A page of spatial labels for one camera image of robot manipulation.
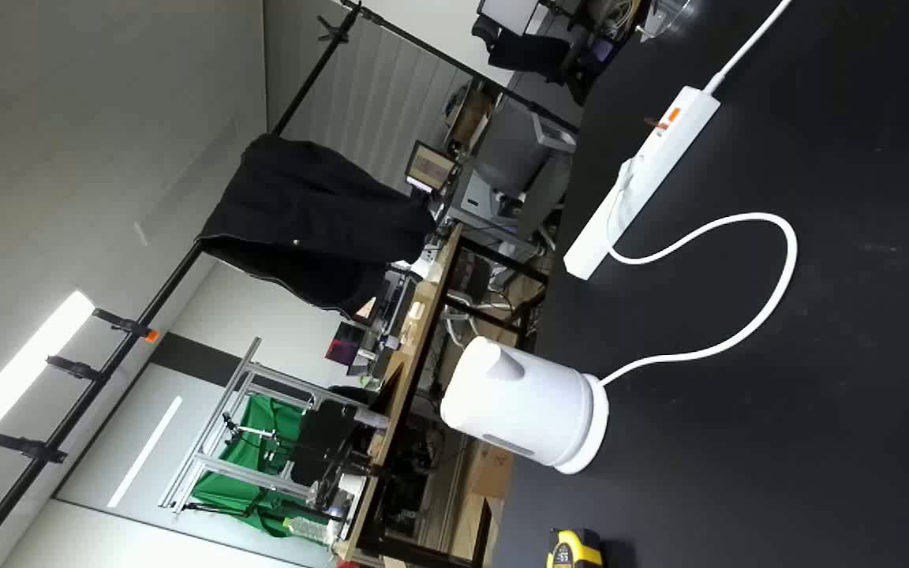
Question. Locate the wooden workbench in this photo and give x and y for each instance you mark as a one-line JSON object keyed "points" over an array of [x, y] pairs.
{"points": [[411, 349]]}

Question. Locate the black clamp orange tip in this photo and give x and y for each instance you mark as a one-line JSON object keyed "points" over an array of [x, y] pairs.
{"points": [[124, 323]]}

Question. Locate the grey aluminium rack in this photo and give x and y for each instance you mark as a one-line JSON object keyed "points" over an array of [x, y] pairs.
{"points": [[237, 366]]}

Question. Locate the black hanging cloth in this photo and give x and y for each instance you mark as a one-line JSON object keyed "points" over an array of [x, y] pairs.
{"points": [[306, 223]]}

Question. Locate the grey metal machine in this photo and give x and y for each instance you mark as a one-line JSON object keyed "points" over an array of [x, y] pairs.
{"points": [[506, 147]]}

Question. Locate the yellow tape measure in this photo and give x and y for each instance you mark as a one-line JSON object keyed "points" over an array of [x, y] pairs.
{"points": [[574, 550]]}

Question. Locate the black backdrop frame pole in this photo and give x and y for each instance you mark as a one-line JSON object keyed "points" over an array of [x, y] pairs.
{"points": [[77, 408]]}

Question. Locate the white ceiling light strip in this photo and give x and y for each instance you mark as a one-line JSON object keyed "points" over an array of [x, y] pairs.
{"points": [[23, 381]]}

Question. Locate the white electric kettle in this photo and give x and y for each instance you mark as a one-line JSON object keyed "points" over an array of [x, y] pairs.
{"points": [[518, 404]]}

